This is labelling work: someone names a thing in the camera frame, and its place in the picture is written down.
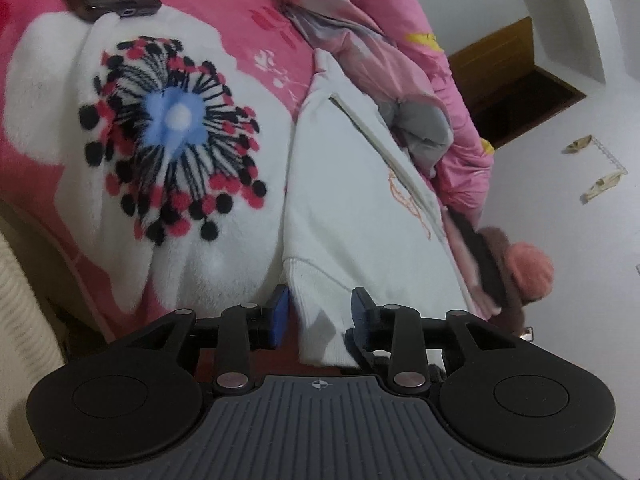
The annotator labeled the pink quilt with grey lining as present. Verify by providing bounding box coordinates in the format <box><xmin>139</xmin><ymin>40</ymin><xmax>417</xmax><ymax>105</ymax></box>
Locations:
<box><xmin>278</xmin><ymin>0</ymin><xmax>494</xmax><ymax>223</ymax></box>

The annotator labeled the white t-shirt with orange bear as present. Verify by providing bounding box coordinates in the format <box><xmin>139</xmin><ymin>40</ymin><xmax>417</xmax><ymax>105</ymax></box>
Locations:
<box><xmin>283</xmin><ymin>50</ymin><xmax>474</xmax><ymax>367</ymax></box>

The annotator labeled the yellowed tape strip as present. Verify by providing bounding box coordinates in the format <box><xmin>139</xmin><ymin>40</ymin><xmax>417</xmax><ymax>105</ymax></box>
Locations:
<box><xmin>580</xmin><ymin>170</ymin><xmax>627</xmax><ymax>205</ymax></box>
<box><xmin>562</xmin><ymin>134</ymin><xmax>593</xmax><ymax>155</ymax></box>

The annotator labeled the pink fluffy pompom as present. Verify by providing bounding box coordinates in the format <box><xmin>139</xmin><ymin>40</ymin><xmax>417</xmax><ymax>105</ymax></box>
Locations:
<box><xmin>503</xmin><ymin>242</ymin><xmax>554</xmax><ymax>302</ymax></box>

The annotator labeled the brown wooden door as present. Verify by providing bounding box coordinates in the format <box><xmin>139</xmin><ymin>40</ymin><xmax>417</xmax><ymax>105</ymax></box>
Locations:
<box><xmin>448</xmin><ymin>18</ymin><xmax>586</xmax><ymax>148</ymax></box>

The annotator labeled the black folded garment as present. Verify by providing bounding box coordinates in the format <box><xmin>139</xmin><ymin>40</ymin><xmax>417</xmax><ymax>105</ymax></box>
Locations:
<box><xmin>446</xmin><ymin>207</ymin><xmax>507</xmax><ymax>311</ymax></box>

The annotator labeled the pink floral bed sheet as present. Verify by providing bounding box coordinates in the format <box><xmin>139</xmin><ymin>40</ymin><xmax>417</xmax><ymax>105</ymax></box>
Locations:
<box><xmin>1</xmin><ymin>0</ymin><xmax>314</xmax><ymax>338</ymax></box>

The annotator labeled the brown plush toy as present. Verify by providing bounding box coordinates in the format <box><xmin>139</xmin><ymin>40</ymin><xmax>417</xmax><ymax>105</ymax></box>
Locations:
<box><xmin>476</xmin><ymin>226</ymin><xmax>527</xmax><ymax>337</ymax></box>

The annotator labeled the yellowed tape strip lower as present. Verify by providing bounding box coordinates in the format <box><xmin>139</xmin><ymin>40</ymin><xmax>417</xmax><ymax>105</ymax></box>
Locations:
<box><xmin>580</xmin><ymin>170</ymin><xmax>627</xmax><ymax>205</ymax></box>

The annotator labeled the cream knitted cloth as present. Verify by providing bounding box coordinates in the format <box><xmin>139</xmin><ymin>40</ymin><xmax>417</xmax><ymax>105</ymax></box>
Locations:
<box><xmin>1</xmin><ymin>204</ymin><xmax>65</xmax><ymax>479</ymax></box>

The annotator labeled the yellowed tape strip upper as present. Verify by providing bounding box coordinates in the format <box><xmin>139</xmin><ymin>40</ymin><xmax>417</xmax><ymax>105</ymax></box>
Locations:
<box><xmin>562</xmin><ymin>134</ymin><xmax>593</xmax><ymax>155</ymax></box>

